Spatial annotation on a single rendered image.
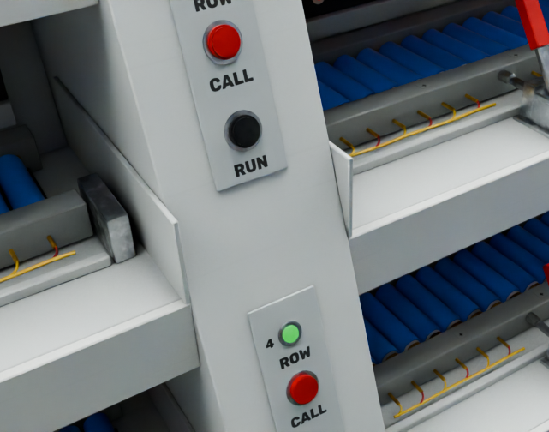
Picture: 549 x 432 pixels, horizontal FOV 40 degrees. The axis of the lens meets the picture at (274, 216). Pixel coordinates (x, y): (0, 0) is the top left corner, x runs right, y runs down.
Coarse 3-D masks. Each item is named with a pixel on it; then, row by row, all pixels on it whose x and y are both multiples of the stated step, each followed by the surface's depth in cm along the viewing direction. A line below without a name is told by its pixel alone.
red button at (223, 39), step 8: (224, 24) 35; (216, 32) 35; (224, 32) 35; (232, 32) 35; (208, 40) 35; (216, 40) 35; (224, 40) 35; (232, 40) 35; (240, 40) 35; (216, 48) 35; (224, 48) 35; (232, 48) 35; (216, 56) 35; (224, 56) 35; (232, 56) 35
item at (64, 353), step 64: (0, 128) 48; (64, 192) 46; (128, 192) 40; (128, 256) 40; (0, 320) 37; (64, 320) 37; (128, 320) 37; (192, 320) 38; (0, 384) 34; (64, 384) 36; (128, 384) 38
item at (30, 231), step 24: (72, 192) 42; (0, 216) 40; (24, 216) 40; (48, 216) 40; (72, 216) 41; (0, 240) 39; (24, 240) 40; (48, 240) 40; (72, 240) 41; (0, 264) 40
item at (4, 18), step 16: (0, 0) 32; (16, 0) 32; (32, 0) 32; (48, 0) 33; (64, 0) 33; (80, 0) 33; (96, 0) 34; (0, 16) 32; (16, 16) 32; (32, 16) 33
